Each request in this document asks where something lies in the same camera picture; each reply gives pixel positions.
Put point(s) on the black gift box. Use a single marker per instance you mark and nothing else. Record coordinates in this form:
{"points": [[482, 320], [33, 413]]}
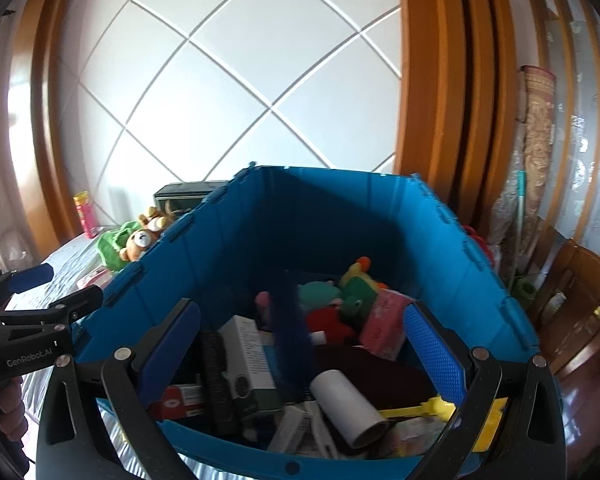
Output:
{"points": [[179, 198]]}

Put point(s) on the pink tissue pack in crate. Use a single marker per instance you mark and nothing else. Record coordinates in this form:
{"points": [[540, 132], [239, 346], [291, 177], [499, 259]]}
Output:
{"points": [[383, 333]]}

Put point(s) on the wooden chair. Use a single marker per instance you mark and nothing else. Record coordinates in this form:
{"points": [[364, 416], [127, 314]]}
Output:
{"points": [[565, 311]]}

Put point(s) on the blue plastic storage crate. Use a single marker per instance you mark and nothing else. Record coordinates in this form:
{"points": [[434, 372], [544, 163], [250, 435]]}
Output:
{"points": [[313, 223]]}

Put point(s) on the blue feather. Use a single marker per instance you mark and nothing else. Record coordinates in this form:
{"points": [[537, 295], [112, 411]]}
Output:
{"points": [[294, 348]]}

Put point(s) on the brown bear plush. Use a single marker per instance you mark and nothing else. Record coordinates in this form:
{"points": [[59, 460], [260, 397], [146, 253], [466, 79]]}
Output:
{"points": [[152, 226]]}

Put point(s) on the red white tissue pack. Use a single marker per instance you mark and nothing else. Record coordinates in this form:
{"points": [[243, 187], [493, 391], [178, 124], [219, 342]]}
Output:
{"points": [[100, 276]]}

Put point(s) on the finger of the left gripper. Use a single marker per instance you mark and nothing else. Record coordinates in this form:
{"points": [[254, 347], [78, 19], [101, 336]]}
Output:
{"points": [[64, 311], [16, 282]]}

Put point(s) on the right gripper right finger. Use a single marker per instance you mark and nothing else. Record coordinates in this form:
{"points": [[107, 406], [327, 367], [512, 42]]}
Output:
{"points": [[529, 442]]}

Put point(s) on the green parrot plush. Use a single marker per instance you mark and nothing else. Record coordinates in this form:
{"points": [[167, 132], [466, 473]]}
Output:
{"points": [[358, 290]]}

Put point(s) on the green plush toy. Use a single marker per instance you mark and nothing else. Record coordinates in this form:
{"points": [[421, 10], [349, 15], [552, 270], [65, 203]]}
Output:
{"points": [[110, 243]]}

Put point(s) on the red white small box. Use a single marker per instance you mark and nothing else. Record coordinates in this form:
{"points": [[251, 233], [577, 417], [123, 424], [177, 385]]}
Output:
{"points": [[177, 402]]}

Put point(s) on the white paper roll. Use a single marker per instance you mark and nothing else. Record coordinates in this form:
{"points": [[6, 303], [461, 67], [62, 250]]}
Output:
{"points": [[355, 418]]}

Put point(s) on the black comb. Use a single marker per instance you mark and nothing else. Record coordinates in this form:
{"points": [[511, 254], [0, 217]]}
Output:
{"points": [[212, 364]]}

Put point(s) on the rolled patterned mat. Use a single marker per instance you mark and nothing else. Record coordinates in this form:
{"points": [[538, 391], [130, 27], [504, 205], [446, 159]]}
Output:
{"points": [[515, 213]]}

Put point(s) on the light blue tablecloth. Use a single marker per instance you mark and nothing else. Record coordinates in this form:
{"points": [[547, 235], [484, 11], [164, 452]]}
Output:
{"points": [[70, 263]]}

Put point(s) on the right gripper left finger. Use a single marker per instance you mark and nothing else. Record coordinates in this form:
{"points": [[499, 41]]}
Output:
{"points": [[73, 442]]}

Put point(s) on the operator hand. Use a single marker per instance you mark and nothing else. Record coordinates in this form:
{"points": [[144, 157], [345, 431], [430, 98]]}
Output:
{"points": [[13, 422]]}

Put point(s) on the green ibuprofen medicine box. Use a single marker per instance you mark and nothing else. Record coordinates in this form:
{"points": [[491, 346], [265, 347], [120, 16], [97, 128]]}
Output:
{"points": [[251, 382]]}

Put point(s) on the pink yellow tube can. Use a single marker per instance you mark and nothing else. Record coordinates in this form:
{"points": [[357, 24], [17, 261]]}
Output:
{"points": [[85, 212]]}

